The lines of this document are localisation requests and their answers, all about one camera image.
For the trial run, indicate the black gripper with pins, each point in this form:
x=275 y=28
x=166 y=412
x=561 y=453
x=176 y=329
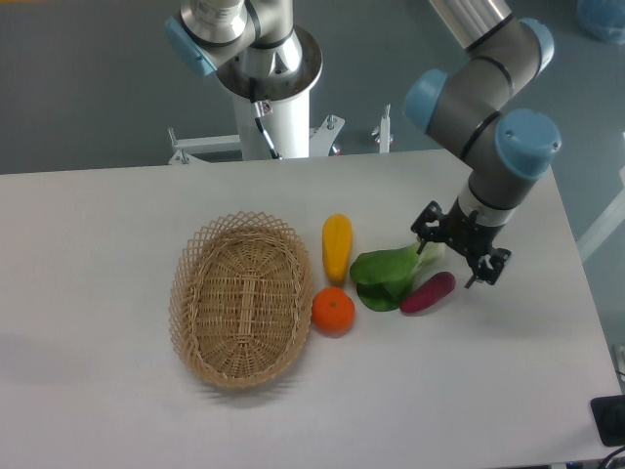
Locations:
x=464 y=234

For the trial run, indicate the green bok choy vegetable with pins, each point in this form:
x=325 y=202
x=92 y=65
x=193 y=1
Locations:
x=383 y=278

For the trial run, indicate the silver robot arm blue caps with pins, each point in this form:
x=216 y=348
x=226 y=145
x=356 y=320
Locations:
x=507 y=152

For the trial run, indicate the purple sweet potato toy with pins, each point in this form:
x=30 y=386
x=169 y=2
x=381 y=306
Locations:
x=429 y=293

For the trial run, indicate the orange fruit toy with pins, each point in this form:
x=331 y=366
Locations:
x=333 y=311

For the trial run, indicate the black device at table corner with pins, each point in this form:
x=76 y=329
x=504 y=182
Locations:
x=608 y=413

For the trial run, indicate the woven wicker basket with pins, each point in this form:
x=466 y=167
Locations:
x=241 y=300

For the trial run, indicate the blue plastic bag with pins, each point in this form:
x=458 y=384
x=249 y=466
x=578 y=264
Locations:
x=603 y=19

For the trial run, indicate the white metal stand frame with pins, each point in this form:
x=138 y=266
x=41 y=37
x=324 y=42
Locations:
x=323 y=141

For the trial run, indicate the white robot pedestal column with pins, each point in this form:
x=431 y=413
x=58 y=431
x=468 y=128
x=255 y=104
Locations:
x=271 y=93

